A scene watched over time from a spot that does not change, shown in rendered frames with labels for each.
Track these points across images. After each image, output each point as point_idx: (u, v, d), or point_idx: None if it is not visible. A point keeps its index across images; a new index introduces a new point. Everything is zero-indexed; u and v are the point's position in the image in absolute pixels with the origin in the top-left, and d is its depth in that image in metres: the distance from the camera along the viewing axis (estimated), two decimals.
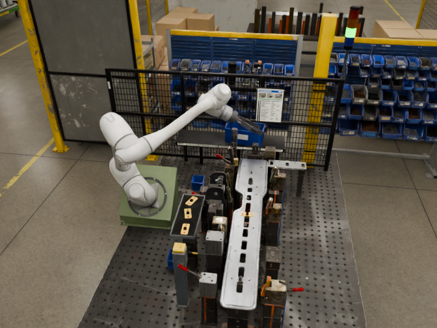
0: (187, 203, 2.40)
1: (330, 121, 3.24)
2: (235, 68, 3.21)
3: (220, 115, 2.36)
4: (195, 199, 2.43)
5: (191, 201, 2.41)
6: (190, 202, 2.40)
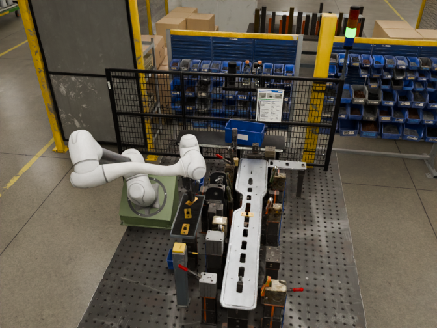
0: (187, 203, 2.39)
1: (330, 121, 3.24)
2: (235, 68, 3.21)
3: None
4: (195, 199, 2.43)
5: (191, 201, 2.41)
6: (190, 202, 2.40)
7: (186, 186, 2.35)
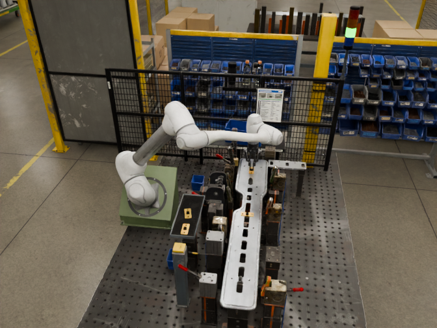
0: (250, 172, 2.90)
1: (330, 121, 3.24)
2: (235, 68, 3.21)
3: None
4: (253, 168, 2.94)
5: (251, 170, 2.92)
6: (251, 171, 2.91)
7: (249, 158, 2.86)
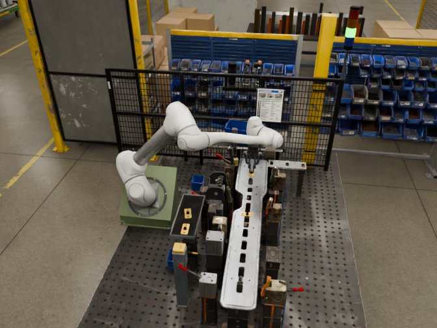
0: (250, 175, 2.91)
1: (330, 121, 3.24)
2: (235, 68, 3.21)
3: None
4: (253, 171, 2.96)
5: (251, 173, 2.93)
6: (251, 174, 2.93)
7: (249, 161, 2.87)
